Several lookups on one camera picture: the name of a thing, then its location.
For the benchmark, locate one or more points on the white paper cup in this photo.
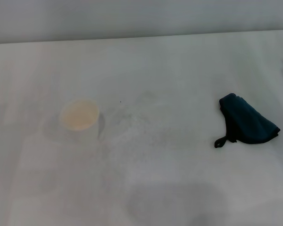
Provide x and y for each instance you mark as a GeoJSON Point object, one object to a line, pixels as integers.
{"type": "Point", "coordinates": [79, 117]}

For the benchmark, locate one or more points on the blue rag with black loop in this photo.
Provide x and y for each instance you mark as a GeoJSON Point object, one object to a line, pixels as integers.
{"type": "Point", "coordinates": [247, 122]}

